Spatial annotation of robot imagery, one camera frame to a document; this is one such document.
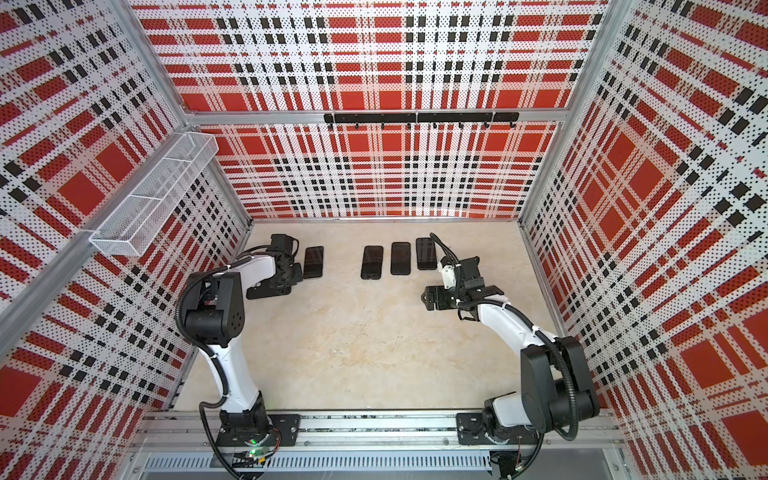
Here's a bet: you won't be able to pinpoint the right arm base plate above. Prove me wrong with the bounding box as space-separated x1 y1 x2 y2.
456 411 538 446

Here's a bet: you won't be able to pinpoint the black hook rail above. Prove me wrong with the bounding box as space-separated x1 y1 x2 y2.
323 111 520 127

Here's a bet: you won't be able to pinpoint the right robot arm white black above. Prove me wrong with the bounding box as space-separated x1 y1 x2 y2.
421 233 600 444

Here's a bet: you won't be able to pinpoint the wire mesh wall basket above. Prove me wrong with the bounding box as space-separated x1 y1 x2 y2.
89 131 218 257

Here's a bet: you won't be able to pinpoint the black phone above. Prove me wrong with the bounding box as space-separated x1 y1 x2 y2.
303 246 324 279

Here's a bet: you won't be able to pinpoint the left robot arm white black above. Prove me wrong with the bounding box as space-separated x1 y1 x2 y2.
175 234 302 437

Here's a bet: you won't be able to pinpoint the aluminium front rail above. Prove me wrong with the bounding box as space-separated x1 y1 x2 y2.
129 410 626 453

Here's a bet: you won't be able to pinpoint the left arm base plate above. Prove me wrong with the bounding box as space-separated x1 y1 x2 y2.
216 412 301 447

